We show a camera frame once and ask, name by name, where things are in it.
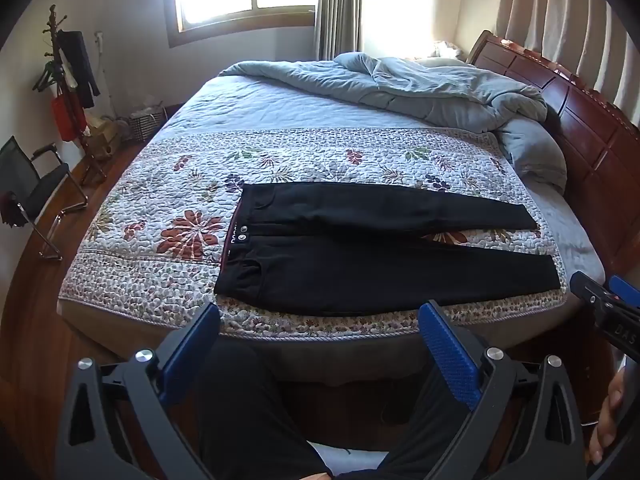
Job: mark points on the black pants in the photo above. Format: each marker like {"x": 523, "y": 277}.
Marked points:
{"x": 350, "y": 270}

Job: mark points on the person's leg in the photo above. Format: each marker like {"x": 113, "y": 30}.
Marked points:
{"x": 250, "y": 410}
{"x": 415, "y": 440}

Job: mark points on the black hanging garment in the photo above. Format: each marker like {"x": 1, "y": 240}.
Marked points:
{"x": 77, "y": 60}

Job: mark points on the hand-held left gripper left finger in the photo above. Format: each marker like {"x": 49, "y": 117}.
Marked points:
{"x": 185, "y": 360}

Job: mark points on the floral quilted bedspread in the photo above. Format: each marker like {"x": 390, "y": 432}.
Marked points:
{"x": 175, "y": 185}

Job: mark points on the beige curtain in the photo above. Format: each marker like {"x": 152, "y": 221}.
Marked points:
{"x": 550, "y": 15}

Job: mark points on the person's right leg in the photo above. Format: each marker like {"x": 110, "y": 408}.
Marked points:
{"x": 415, "y": 440}

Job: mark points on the grey curtain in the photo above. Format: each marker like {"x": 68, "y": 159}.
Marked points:
{"x": 340, "y": 5}

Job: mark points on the person's left leg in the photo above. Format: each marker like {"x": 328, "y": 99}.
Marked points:
{"x": 250, "y": 410}

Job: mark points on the white pillow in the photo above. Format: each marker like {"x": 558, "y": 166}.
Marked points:
{"x": 447, "y": 50}

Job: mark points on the person's right hand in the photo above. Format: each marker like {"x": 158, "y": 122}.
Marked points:
{"x": 607, "y": 420}

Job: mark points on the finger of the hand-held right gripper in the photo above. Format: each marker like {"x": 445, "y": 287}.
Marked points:
{"x": 625, "y": 290}
{"x": 587, "y": 290}

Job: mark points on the wooden coat rack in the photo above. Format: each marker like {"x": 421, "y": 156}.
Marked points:
{"x": 51, "y": 35}

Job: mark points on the wooden headboard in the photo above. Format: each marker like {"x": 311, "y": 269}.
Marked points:
{"x": 590, "y": 125}

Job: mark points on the black office chair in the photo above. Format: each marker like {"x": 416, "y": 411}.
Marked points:
{"x": 42, "y": 190}

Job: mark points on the red bag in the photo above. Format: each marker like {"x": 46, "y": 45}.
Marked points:
{"x": 67, "y": 117}

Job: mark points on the blue-grey duvet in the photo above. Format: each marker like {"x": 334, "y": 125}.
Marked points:
{"x": 400, "y": 90}

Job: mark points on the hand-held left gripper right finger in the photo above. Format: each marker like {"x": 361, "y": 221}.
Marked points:
{"x": 450, "y": 355}

